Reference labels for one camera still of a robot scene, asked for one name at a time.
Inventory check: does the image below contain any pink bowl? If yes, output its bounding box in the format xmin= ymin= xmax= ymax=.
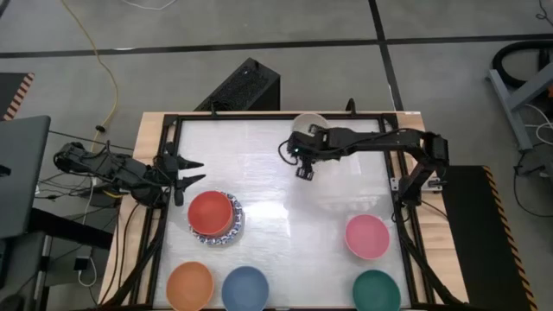
xmin=345 ymin=214 xmax=391 ymax=261

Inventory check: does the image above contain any silver mounting bracket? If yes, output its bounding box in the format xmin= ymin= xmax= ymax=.
xmin=421 ymin=176 xmax=447 ymax=191

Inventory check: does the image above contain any black hazard-striped floor mat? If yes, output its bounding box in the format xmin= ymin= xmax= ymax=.
xmin=434 ymin=165 xmax=539 ymax=311
xmin=0 ymin=72 xmax=36 ymax=122

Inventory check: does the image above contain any black perforated box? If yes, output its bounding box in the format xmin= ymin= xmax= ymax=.
xmin=194 ymin=57 xmax=282 ymax=112

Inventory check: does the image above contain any yellow floor cable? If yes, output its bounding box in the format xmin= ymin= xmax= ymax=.
xmin=60 ymin=0 xmax=120 ymax=130

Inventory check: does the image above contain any green bowl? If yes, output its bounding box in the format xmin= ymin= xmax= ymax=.
xmin=352 ymin=270 xmax=402 ymax=311

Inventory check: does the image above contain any grey metal stand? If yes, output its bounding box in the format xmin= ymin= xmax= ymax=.
xmin=486 ymin=62 xmax=553 ymax=152

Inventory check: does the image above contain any black aluminium table frame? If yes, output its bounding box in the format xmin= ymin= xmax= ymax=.
xmin=103 ymin=98 xmax=466 ymax=311

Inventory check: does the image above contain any blue floral paper bowl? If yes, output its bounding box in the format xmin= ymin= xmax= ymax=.
xmin=188 ymin=191 xmax=245 ymax=247

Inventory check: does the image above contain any white floor cable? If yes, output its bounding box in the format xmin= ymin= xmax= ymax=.
xmin=120 ymin=0 xmax=178 ymax=12

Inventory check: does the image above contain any black hose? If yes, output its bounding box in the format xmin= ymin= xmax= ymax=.
xmin=492 ymin=40 xmax=553 ymax=90

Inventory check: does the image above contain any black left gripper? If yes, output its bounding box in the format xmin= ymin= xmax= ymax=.
xmin=149 ymin=142 xmax=207 ymax=194

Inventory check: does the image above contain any red bowl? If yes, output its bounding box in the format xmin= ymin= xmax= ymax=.
xmin=187 ymin=190 xmax=236 ymax=238

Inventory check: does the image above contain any white bowl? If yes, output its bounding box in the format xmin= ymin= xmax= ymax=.
xmin=292 ymin=112 xmax=332 ymax=136

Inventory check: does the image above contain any orange bowl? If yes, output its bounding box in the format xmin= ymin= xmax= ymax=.
xmin=165 ymin=261 xmax=215 ymax=311

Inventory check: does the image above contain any grey monitor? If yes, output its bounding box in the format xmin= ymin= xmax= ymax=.
xmin=0 ymin=115 xmax=52 ymax=241

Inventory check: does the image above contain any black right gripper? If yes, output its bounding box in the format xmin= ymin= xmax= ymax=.
xmin=288 ymin=124 xmax=332 ymax=163

